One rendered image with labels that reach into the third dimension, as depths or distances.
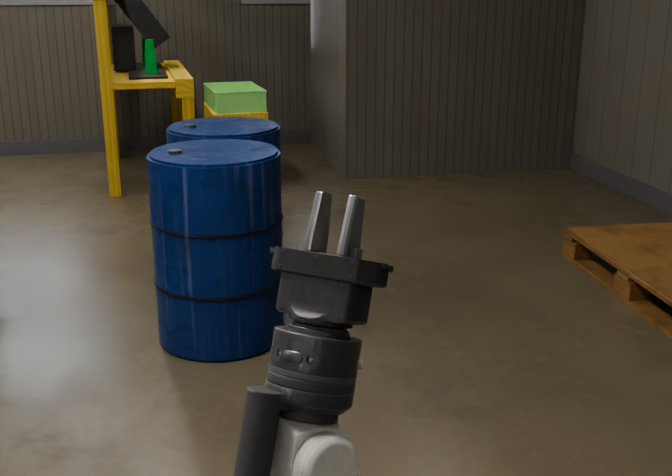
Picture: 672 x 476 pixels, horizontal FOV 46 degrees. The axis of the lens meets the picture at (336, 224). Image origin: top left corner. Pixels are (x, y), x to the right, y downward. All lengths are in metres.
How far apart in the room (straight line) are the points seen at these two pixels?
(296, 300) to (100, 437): 2.07
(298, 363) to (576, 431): 2.15
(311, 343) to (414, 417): 2.08
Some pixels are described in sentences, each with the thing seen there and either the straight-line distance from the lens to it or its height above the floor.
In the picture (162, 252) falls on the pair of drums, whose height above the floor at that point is 0.43.
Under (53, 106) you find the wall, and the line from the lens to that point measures 7.29.
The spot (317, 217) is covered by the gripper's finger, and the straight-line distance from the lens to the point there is 0.79.
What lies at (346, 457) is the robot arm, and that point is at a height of 1.00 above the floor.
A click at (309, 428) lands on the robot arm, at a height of 1.03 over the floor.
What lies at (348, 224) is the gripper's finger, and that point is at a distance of 0.77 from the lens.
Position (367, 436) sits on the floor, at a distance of 2.71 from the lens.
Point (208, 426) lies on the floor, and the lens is 2.79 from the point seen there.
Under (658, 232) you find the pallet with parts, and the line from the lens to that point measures 4.54.
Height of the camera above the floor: 1.43
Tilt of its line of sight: 17 degrees down
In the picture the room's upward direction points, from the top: straight up
